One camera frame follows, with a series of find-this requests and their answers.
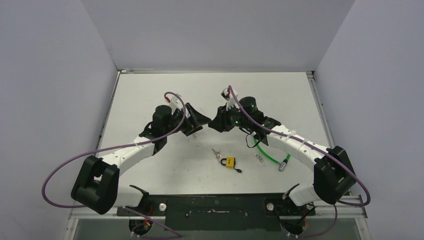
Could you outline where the purple cable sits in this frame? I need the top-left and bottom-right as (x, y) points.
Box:
(41, 91), (187, 209)
(226, 85), (371, 208)

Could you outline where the black key by yellow padlock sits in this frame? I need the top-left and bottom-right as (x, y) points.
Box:
(233, 168), (243, 174)

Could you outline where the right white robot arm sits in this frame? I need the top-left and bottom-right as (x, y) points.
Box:
(208, 95), (357, 215)

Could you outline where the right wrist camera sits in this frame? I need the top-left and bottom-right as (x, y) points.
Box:
(221, 87), (237, 111)

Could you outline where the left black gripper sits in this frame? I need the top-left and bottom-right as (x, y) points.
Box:
(164, 103), (211, 136)

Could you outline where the yellow black padlock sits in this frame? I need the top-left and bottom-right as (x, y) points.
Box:
(220, 157), (236, 169)

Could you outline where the silver key bunch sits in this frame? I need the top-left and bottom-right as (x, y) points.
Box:
(253, 153), (266, 167)
(211, 148), (222, 163)

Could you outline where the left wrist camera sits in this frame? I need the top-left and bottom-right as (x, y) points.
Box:
(165, 94), (184, 113)

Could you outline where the silver key bunch right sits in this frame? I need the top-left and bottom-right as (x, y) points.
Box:
(253, 153), (266, 167)

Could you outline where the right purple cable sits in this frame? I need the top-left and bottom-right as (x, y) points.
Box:
(226, 85), (371, 208)

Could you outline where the silver key bunch centre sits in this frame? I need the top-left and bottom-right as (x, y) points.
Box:
(211, 148), (222, 163)

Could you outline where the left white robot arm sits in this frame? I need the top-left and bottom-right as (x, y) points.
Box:
(70, 103), (211, 216)

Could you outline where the green cable lock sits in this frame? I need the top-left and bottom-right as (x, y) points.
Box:
(253, 138), (292, 173)

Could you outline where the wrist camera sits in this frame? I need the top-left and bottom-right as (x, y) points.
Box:
(165, 94), (184, 113)
(221, 87), (237, 111)

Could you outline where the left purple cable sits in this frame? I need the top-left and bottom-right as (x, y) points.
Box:
(41, 91), (187, 209)

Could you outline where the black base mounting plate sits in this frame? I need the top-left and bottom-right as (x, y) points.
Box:
(117, 193), (316, 232)

